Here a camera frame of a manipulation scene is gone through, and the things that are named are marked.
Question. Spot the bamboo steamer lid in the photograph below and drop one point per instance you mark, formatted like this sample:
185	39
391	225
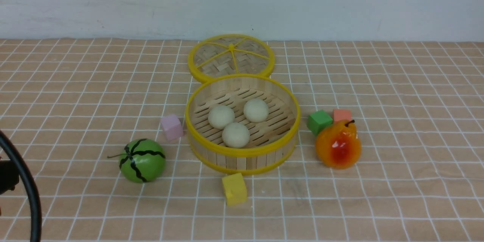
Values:
229	54

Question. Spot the green toy watermelon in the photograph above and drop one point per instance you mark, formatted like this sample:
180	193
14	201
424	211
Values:
142	160

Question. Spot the orange yellow toy pear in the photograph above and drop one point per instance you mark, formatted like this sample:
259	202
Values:
338	146

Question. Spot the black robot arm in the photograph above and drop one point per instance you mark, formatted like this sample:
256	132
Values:
9	176

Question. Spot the beige grid tablecloth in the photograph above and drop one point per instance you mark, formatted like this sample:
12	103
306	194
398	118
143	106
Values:
67	104

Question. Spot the yellow foam cube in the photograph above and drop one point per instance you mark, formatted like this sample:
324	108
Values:
235	189

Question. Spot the white bun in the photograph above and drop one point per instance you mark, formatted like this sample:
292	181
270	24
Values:
256	110
220	116
235	135

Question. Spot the green foam cube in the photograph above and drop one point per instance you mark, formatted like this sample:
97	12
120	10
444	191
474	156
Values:
317	121

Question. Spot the salmon pink foam cube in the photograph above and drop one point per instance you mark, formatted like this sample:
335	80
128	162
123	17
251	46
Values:
341	114

